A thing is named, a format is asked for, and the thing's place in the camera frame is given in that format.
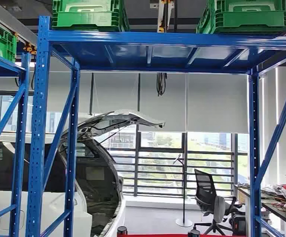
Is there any grey cloth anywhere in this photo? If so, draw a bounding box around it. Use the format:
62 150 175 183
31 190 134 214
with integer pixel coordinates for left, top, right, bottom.
213 196 226 224

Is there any black pole floor stand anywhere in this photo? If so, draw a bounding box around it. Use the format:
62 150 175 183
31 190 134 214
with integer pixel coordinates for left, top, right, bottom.
172 154 193 228

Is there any grey roller blind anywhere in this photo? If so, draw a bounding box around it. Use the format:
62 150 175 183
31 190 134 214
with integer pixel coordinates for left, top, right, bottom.
47 72 91 115
0 76 17 93
186 73 249 134
94 72 139 115
138 73 186 133

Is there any white car body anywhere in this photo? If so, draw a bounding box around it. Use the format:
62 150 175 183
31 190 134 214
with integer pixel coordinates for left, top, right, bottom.
0 130 126 237

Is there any long white ceiling lamp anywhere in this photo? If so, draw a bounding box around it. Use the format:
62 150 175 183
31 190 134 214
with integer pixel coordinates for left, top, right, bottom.
14 61 36 68

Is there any blue steel shelf rack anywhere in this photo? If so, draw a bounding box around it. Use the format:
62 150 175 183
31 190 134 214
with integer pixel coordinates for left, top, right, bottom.
25 15 286 237
0 49 31 237

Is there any grey window railing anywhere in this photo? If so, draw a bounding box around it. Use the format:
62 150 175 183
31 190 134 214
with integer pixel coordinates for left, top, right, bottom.
103 147 249 198

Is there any black hanging cable bundle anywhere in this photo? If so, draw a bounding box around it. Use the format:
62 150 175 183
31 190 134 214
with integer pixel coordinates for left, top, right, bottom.
156 72 168 97

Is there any white car tailgate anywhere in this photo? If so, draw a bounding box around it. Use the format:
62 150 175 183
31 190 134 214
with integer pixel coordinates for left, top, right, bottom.
60 109 166 141

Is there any dark top desk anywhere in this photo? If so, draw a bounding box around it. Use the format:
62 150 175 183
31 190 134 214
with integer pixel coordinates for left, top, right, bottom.
234 183 286 237

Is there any black mesh office chair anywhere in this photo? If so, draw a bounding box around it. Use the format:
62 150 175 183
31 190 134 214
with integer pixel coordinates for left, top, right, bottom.
192 168 244 237

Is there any green plastic crate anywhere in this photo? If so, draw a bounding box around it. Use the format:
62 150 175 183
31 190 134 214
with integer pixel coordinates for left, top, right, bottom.
196 0 286 35
51 0 130 33
0 19 17 63

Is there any black equipment case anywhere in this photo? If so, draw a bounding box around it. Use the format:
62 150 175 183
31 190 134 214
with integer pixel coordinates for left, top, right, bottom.
232 214 247 237

